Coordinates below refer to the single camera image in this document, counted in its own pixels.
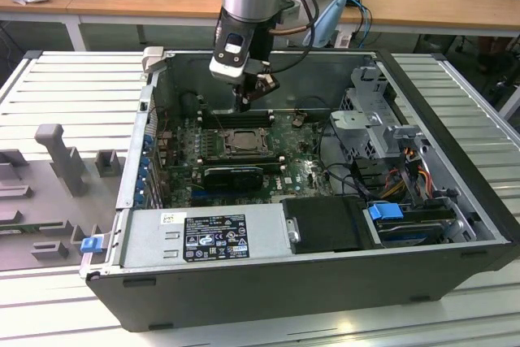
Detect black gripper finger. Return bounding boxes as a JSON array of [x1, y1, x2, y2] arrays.
[[235, 76, 255, 115], [252, 72, 281, 101]]

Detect thin wire locking lever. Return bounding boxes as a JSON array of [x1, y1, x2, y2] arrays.
[[210, 109, 237, 140]]

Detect silver topped CPU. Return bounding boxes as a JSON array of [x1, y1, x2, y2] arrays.
[[231, 131, 263, 150]]

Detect metal socket cover frame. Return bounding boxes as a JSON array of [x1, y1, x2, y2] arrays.
[[221, 129, 272, 157]]

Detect CPU socket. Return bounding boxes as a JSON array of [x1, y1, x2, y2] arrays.
[[220, 128, 274, 158]]

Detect blue expansion slot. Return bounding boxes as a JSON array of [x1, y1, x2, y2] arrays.
[[192, 189, 229, 199]]

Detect pale blue teach pendant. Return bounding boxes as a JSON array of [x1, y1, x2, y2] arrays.
[[302, 0, 347, 50]]

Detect black graphics card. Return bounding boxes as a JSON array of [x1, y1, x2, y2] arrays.
[[164, 161, 284, 193]]

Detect green motherboard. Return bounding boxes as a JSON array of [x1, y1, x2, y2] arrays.
[[156, 111, 340, 208]]

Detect grey metal drive cage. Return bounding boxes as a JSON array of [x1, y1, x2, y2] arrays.
[[327, 64, 434, 169]]

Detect grey plastic case latch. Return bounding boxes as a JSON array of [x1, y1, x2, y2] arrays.
[[141, 46, 166, 76]]

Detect black drive bay box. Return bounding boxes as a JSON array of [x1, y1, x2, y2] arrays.
[[279, 195, 375, 255]]

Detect silver power supply unit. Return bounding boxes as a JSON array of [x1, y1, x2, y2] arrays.
[[120, 205, 294, 269]]

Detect hard disk in blue carrier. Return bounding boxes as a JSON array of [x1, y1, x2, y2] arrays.
[[366, 200, 458, 249]]

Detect wooden desk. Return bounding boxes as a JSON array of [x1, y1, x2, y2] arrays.
[[0, 0, 520, 54]]

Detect grey parts rack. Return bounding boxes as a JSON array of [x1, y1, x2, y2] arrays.
[[0, 122, 128, 274]]

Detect black grey PC case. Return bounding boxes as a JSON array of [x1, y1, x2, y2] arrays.
[[79, 46, 520, 334]]

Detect blue release latch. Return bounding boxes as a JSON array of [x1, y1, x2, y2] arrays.
[[80, 236, 102, 254]]

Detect green RAM stick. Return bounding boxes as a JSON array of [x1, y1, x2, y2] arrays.
[[0, 223, 44, 239]]

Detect copper coloured cable sleeve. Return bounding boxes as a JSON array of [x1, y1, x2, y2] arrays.
[[270, 24, 314, 36]]

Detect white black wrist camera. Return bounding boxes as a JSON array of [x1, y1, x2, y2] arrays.
[[209, 17, 249, 80]]

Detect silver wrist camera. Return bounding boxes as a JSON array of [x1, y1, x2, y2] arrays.
[[279, 0, 304, 17]]

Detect thin red wire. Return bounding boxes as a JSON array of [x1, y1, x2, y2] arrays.
[[155, 107, 175, 139]]

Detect blue cable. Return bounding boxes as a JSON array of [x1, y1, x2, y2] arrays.
[[347, 0, 374, 50]]

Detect black cable bundle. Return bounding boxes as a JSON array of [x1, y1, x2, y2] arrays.
[[318, 119, 387, 200]]

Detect orange yellow power wires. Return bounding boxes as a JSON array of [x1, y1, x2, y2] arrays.
[[381, 147, 432, 198]]

